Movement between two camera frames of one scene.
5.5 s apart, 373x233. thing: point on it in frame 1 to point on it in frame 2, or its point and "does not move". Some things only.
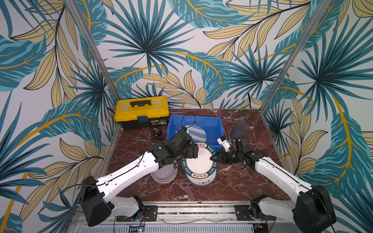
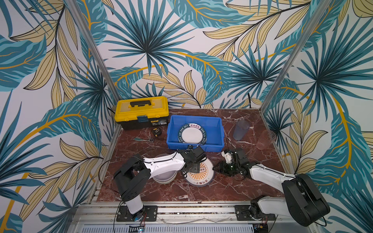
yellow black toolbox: x=141 y=112 does not move
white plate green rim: x=200 y=171 to x=192 y=133
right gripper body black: x=223 y=157 to x=228 y=166
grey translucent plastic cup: x=241 y=130 does not move
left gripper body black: x=189 y=149 to x=194 y=167
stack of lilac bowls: x=165 y=174 does not move
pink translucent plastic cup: x=265 y=139 does not move
